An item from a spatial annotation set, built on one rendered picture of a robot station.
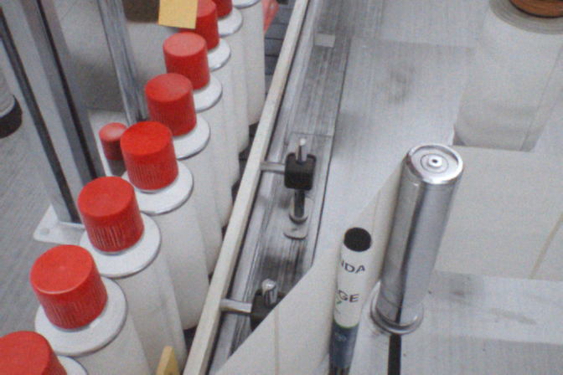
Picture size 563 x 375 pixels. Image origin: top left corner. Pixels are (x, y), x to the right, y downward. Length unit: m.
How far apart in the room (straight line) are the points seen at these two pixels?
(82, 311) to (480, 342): 0.34
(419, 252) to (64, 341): 0.24
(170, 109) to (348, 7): 0.62
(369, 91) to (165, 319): 0.42
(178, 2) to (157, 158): 0.16
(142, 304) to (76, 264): 0.09
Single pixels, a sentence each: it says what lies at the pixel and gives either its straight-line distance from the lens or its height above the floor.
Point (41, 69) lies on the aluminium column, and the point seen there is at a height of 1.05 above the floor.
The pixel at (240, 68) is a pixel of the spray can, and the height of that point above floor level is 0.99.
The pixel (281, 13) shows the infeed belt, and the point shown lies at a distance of 0.89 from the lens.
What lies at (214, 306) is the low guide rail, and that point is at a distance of 0.51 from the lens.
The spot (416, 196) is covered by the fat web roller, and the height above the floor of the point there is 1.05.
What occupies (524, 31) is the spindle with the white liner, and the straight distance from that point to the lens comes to 0.57.
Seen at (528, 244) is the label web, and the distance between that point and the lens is 0.52.
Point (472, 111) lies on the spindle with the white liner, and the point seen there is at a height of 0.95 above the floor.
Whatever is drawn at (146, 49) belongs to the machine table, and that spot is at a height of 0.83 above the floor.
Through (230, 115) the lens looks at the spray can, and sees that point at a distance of 0.57.
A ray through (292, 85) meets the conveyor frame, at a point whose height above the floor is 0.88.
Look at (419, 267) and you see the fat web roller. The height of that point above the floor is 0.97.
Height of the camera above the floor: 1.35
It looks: 46 degrees down
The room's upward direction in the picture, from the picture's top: straight up
